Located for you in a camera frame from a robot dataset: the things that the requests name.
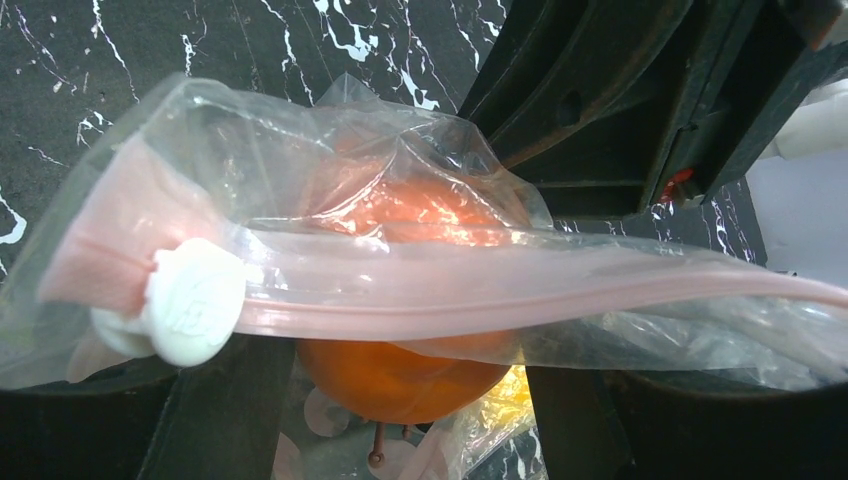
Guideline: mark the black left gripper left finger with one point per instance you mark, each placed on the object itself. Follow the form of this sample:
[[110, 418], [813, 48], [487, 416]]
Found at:
[[144, 419]]

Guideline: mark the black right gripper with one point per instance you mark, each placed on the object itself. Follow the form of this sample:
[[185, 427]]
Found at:
[[611, 107]]

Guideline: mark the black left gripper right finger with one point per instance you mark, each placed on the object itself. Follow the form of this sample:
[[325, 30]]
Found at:
[[685, 425]]

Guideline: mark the clear zip top bag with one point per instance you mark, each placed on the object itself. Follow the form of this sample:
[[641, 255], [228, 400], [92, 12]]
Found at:
[[410, 270]]

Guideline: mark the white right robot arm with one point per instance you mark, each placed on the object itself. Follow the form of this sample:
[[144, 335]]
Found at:
[[811, 119]]

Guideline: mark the yellow fake fruit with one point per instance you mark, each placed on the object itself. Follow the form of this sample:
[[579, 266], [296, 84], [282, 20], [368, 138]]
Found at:
[[504, 411]]

